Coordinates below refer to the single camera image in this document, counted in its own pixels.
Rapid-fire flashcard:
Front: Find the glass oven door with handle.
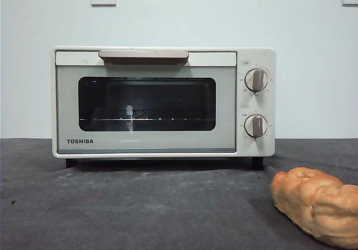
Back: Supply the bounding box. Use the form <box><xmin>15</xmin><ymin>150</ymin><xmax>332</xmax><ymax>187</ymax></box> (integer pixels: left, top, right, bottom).
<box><xmin>55</xmin><ymin>50</ymin><xmax>237</xmax><ymax>154</ymax></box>

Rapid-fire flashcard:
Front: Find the golden brown bread loaf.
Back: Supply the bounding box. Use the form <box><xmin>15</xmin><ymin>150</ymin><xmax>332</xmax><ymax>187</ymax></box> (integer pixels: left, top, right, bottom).
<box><xmin>270</xmin><ymin>167</ymin><xmax>358</xmax><ymax>247</ymax></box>

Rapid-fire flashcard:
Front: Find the round white oven knob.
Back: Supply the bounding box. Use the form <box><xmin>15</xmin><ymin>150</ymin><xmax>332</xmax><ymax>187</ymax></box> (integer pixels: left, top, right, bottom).
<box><xmin>244</xmin><ymin>68</ymin><xmax>269</xmax><ymax>92</ymax></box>
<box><xmin>243</xmin><ymin>114</ymin><xmax>268</xmax><ymax>138</ymax></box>

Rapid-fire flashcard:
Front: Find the white Toshiba toaster oven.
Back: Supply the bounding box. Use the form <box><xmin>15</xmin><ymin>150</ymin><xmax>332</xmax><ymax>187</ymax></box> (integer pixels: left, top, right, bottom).
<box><xmin>51</xmin><ymin>46</ymin><xmax>277</xmax><ymax>170</ymax></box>

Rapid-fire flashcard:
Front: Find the metal wire oven rack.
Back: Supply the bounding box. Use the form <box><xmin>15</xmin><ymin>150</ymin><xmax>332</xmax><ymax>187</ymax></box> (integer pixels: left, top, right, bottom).
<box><xmin>79</xmin><ymin>116</ymin><xmax>209</xmax><ymax>121</ymax></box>

